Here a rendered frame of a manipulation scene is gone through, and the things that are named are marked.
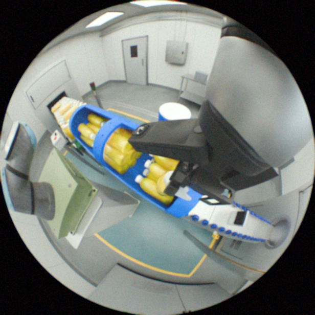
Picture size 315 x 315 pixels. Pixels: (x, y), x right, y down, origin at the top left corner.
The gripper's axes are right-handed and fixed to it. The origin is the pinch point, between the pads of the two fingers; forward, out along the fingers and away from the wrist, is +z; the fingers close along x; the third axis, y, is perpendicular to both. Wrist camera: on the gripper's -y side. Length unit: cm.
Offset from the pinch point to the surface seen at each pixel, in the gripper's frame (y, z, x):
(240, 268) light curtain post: 67, 11, -25
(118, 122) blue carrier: -30.2, 3.4, 9.6
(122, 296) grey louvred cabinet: 39, 53, -135
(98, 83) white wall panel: -507, 97, 243
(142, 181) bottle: -9.9, 20.0, -2.3
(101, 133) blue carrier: -33.0, 3.7, 1.6
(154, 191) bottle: -3.1, 19.5, -3.3
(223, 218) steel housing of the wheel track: 48, 34, 4
